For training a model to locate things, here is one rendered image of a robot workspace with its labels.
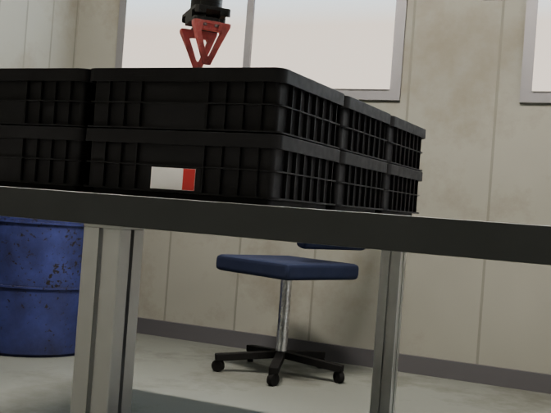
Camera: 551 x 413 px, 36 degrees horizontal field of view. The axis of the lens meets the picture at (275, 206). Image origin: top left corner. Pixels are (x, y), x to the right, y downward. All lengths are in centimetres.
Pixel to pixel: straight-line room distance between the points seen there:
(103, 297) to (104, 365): 9
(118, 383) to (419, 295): 287
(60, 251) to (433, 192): 167
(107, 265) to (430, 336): 292
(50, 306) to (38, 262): 19
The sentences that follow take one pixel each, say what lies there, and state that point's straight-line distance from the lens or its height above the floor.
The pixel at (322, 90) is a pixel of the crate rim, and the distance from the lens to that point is 157.
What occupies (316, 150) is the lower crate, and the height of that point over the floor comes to 81.
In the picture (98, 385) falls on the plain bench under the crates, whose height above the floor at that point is 44.
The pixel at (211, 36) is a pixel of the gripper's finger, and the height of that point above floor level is 101.
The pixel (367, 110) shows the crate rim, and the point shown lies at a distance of 181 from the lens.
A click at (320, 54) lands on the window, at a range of 417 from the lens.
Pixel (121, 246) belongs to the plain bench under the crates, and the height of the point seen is 63.
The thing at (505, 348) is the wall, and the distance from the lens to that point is 391.
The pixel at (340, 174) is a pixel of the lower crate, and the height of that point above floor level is 78.
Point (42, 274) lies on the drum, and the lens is 373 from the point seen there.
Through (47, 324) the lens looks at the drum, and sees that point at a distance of 376.
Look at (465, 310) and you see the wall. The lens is 392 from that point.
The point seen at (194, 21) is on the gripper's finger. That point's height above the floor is 101.
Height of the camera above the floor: 70
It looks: level
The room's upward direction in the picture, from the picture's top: 4 degrees clockwise
